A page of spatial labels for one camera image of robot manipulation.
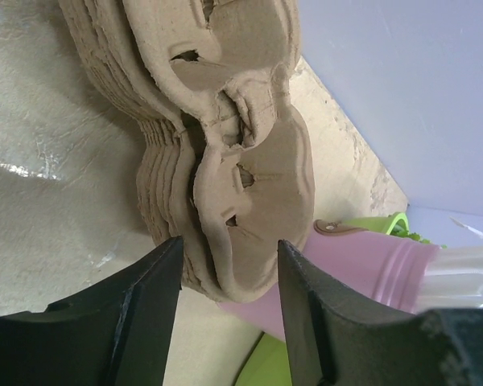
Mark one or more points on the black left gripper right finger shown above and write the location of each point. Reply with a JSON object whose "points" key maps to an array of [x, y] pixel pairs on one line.
{"points": [[336, 336]]}

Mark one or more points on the green leafy herb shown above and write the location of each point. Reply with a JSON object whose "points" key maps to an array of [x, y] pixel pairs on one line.
{"points": [[405, 233]]}

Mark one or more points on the green plastic tray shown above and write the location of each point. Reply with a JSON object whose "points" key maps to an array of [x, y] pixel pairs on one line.
{"points": [[268, 363]]}

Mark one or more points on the white wrapped straws bundle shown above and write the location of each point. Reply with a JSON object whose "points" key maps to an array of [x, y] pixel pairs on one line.
{"points": [[454, 278]]}

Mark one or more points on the pink straw holder cup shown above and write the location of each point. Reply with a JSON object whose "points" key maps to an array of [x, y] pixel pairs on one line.
{"points": [[384, 268]]}

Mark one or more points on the cardboard cup carrier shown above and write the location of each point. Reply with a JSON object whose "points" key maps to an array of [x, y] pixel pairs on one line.
{"points": [[229, 166]]}

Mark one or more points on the stack of cardboard cup carriers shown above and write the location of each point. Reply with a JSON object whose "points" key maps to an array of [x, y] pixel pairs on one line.
{"points": [[106, 47]]}

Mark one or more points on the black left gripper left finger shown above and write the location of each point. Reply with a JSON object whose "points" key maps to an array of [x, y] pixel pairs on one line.
{"points": [[116, 332]]}

